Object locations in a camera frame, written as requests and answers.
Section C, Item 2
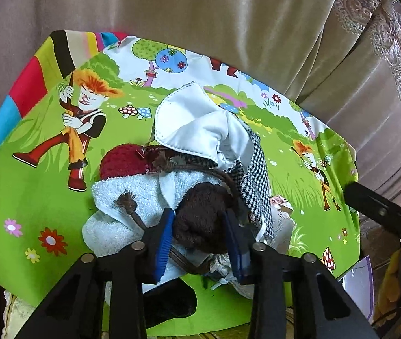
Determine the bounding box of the black fuzzy cloth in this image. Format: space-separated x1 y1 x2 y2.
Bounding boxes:
142 278 197 328

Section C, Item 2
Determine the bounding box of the white terry towel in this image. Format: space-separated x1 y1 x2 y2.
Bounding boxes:
81 171 230 259

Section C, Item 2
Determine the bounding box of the dark red fuzzy cloth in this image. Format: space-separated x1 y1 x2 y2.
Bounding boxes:
99 143 164 180

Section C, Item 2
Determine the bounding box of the black white houndstooth cloth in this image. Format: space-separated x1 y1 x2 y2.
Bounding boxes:
180 125 276 242

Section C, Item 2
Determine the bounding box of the green cartoon print tablecloth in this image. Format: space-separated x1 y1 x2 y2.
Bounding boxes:
0 29 361 338

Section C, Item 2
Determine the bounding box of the dark brown fuzzy cloth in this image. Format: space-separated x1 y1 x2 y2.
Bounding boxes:
172 182 248 254

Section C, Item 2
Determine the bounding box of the white padded cloth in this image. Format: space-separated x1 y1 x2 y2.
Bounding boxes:
154 82 255 171

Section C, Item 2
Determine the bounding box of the purple plastic storage box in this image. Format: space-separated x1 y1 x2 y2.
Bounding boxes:
341 256 374 321

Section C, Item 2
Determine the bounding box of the beige curtain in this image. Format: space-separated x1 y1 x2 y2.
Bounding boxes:
0 0 401 205

